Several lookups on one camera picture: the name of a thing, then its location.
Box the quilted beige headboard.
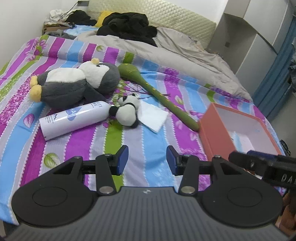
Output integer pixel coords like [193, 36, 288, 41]
[86, 0, 216, 48]

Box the person's right hand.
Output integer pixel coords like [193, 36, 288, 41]
[278, 190, 295, 236]

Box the white cylindrical bottle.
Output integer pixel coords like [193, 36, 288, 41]
[39, 101, 111, 141]

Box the blue curtain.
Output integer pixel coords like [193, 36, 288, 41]
[253, 17, 295, 121]

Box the grey blanket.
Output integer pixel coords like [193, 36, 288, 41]
[75, 27, 252, 100]

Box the white folded cloth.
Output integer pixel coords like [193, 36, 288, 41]
[137, 100, 169, 133]

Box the small panda plush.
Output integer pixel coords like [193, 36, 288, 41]
[109, 93, 140, 128]

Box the light blue face mask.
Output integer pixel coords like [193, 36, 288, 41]
[229, 131, 253, 153]

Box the grey white cabinet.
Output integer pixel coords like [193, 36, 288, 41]
[207, 0, 293, 95]

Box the yellow pillow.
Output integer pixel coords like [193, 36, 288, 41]
[95, 10, 113, 28]

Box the pink cardboard box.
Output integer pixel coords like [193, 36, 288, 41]
[199, 103, 282, 161]

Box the striped colourful bed sheet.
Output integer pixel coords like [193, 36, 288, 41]
[1, 35, 283, 225]

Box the green plush stick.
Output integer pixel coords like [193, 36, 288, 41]
[118, 63, 199, 132]

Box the black clothes pile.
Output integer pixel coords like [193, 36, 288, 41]
[66, 9, 159, 48]

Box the grey white penguin plush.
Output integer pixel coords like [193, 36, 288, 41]
[29, 58, 120, 109]

